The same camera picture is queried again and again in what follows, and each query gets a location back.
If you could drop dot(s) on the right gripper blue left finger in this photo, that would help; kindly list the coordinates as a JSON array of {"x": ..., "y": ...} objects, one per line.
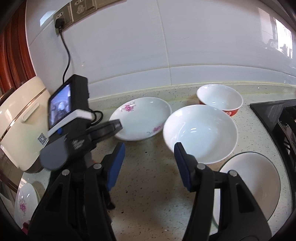
[{"x": 100, "y": 178}]

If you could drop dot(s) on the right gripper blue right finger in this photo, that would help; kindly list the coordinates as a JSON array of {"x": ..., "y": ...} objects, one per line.
[{"x": 199, "y": 179}]

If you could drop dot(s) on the plain white bowl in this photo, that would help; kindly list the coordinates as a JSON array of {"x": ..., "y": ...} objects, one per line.
[{"x": 207, "y": 133}]

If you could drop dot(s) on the large green-rimmed white bowl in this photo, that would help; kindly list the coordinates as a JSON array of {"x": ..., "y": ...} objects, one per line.
[{"x": 261, "y": 177}]

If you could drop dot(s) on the small floral white plate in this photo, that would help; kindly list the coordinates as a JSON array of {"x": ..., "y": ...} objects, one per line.
[{"x": 26, "y": 202}]

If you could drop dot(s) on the red and white bowl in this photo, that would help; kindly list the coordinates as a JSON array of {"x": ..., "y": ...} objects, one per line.
[{"x": 220, "y": 97}]

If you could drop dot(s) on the cream rice cooker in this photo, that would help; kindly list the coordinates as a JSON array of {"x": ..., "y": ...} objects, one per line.
[{"x": 24, "y": 125}]

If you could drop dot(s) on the black gas stove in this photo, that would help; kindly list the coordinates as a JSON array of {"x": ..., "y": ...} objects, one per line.
[{"x": 278, "y": 117}]

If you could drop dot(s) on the gripper display camera box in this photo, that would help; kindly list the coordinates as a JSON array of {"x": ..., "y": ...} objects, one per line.
[{"x": 69, "y": 102}]

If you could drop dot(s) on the wooden glass door frame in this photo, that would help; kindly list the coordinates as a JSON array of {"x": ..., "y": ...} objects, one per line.
[{"x": 16, "y": 64}]

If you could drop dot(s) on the wall socket panel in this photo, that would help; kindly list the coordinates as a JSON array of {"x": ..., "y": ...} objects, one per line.
[{"x": 75, "y": 11}]

